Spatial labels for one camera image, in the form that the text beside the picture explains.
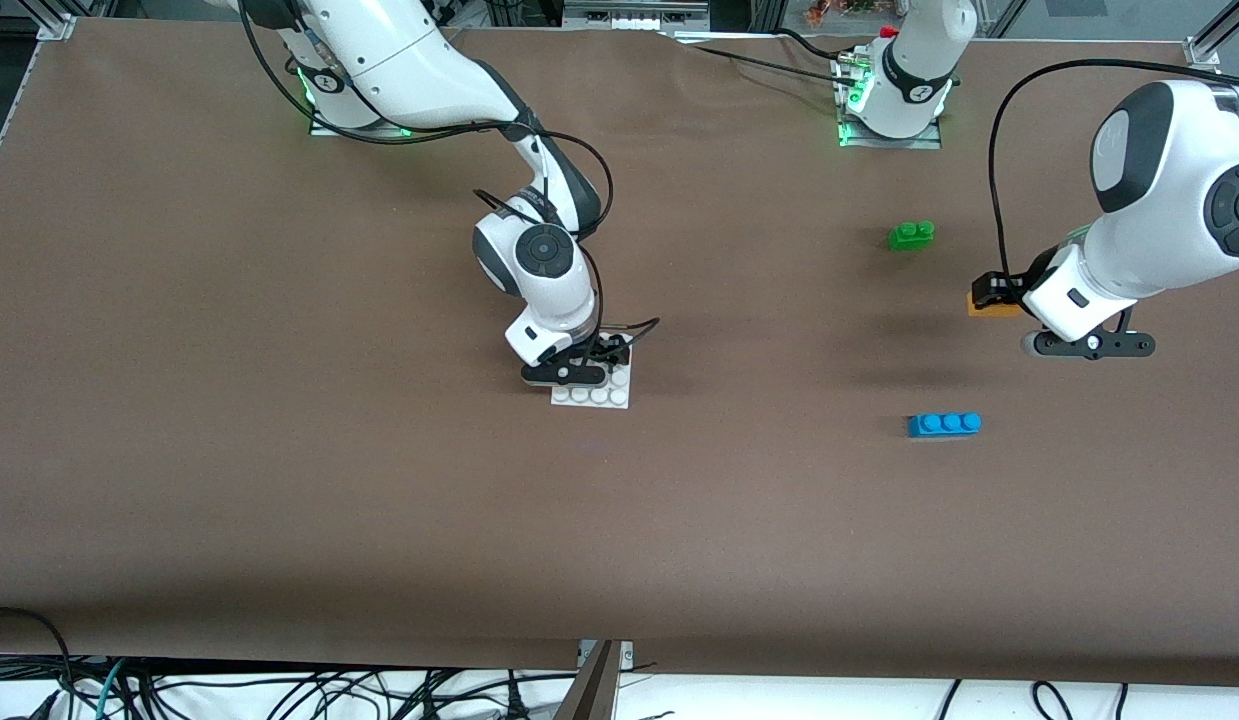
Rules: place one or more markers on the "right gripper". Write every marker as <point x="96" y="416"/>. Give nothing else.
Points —
<point x="608" y="350"/>

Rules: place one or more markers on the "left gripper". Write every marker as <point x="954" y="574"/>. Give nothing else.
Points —
<point x="1009" y="286"/>

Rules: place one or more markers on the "yellow two-stud block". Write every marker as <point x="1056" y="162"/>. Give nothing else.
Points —
<point x="994" y="311"/>

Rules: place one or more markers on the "white studded base plate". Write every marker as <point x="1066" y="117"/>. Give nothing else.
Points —
<point x="594" y="395"/>

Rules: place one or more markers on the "green two-stud block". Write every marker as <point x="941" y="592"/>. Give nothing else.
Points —
<point x="910" y="236"/>

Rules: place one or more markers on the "blue three-stud block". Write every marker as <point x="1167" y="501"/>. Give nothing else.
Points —
<point x="944" y="425"/>

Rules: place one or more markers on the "grey power strip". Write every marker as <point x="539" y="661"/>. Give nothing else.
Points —
<point x="634" y="15"/>

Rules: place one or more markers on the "aluminium table edge bracket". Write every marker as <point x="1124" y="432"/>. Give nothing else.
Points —
<point x="599" y="680"/>

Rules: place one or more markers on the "aluminium frame corner profile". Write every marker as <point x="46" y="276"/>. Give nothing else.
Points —
<point x="1219" y="35"/>

